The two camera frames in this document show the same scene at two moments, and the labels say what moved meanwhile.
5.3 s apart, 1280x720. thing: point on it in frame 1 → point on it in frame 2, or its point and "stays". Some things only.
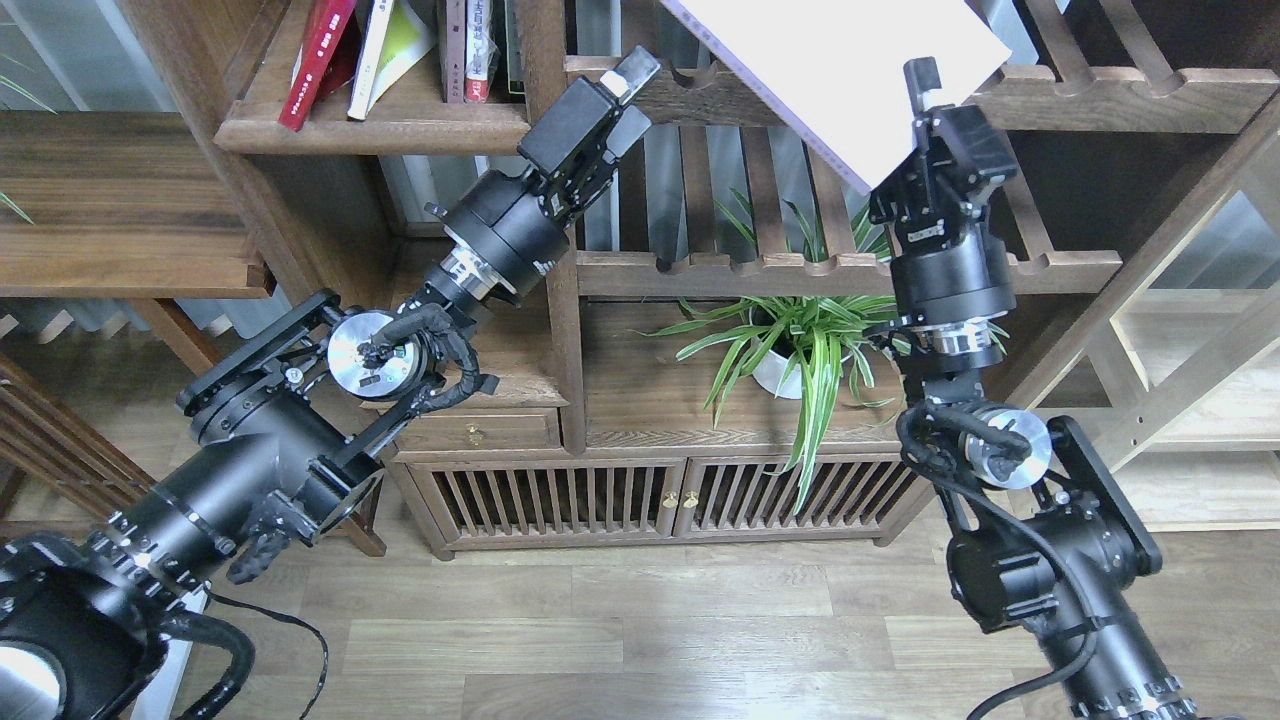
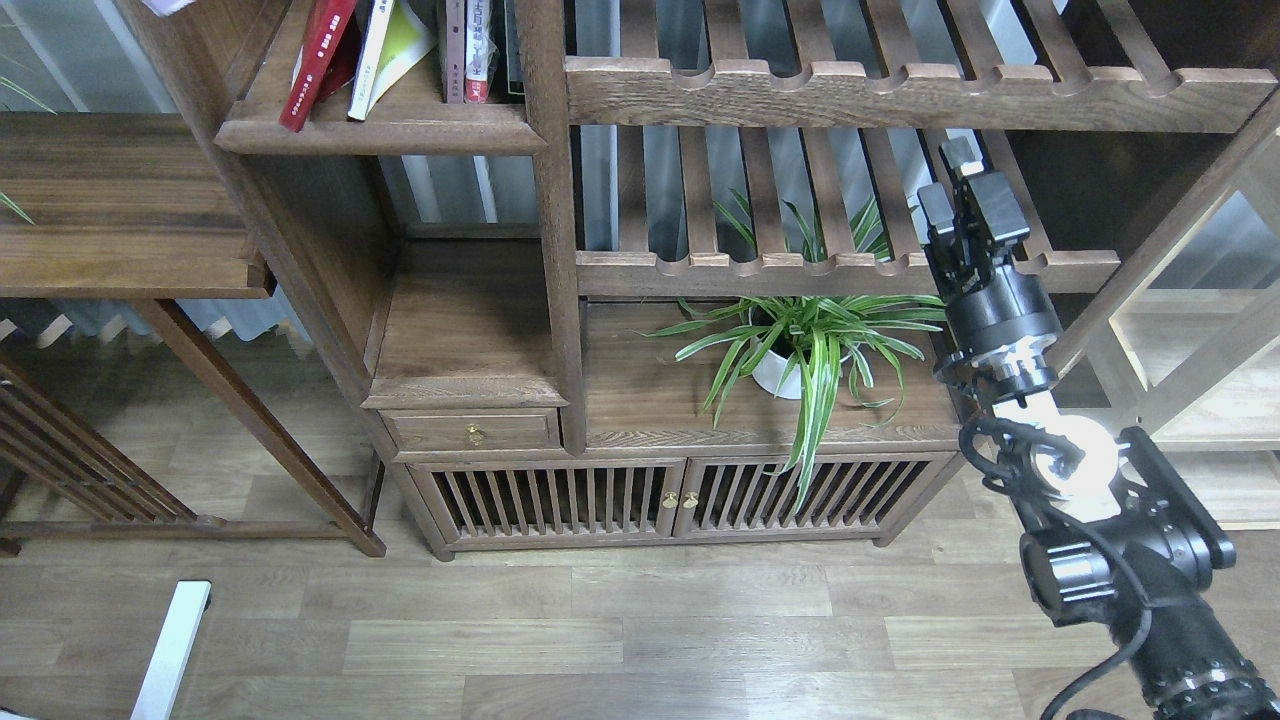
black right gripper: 947,263 → 1004,317
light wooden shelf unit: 1174,371 stays
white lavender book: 836,68 → 166,8
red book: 327,59 stays
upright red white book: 476,85 stays
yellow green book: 397,38 stays
